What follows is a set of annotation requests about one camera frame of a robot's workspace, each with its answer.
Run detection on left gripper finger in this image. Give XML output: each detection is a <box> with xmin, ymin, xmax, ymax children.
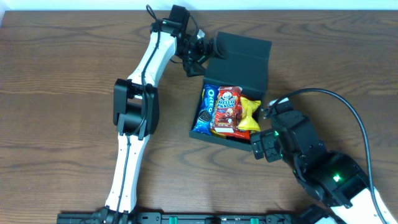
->
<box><xmin>213</xmin><ymin>38</ymin><xmax>226</xmax><ymax>59</ymax></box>
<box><xmin>185</xmin><ymin>61</ymin><xmax>206</xmax><ymax>77</ymax></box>

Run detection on red Hacks candy bag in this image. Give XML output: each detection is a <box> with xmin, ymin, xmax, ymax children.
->
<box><xmin>214</xmin><ymin>98</ymin><xmax>249</xmax><ymax>140</ymax></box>

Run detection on yellow snack packet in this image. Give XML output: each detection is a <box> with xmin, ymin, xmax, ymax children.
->
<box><xmin>238</xmin><ymin>96</ymin><xmax>261</xmax><ymax>131</ymax></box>

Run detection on blue Oreo cookie pack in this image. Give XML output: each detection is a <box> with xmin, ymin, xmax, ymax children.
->
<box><xmin>193</xmin><ymin>84</ymin><xmax>219</xmax><ymax>135</ymax></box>

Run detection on red Hello Panda packet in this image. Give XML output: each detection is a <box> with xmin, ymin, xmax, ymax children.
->
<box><xmin>212</xmin><ymin>86</ymin><xmax>242</xmax><ymax>133</ymax></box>

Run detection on yellow Hacks candy bag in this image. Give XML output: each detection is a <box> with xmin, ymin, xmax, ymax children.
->
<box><xmin>210</xmin><ymin>128</ymin><xmax>226</xmax><ymax>139</ymax></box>

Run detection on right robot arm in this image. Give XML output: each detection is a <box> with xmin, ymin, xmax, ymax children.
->
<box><xmin>251</xmin><ymin>98</ymin><xmax>396</xmax><ymax>223</ymax></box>

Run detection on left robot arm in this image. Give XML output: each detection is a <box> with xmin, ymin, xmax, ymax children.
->
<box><xmin>91</xmin><ymin>5</ymin><xmax>225</xmax><ymax>223</ymax></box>

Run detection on left black cable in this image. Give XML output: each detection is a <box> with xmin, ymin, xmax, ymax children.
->
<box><xmin>111</xmin><ymin>4</ymin><xmax>200</xmax><ymax>224</ymax></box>

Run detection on black cable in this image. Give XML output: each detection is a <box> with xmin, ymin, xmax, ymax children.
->
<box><xmin>111</xmin><ymin>4</ymin><xmax>200</xmax><ymax>224</ymax></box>
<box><xmin>266</xmin><ymin>88</ymin><xmax>389</xmax><ymax>224</ymax></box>

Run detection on right black cable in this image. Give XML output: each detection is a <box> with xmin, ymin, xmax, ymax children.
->
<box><xmin>266</xmin><ymin>88</ymin><xmax>389</xmax><ymax>224</ymax></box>

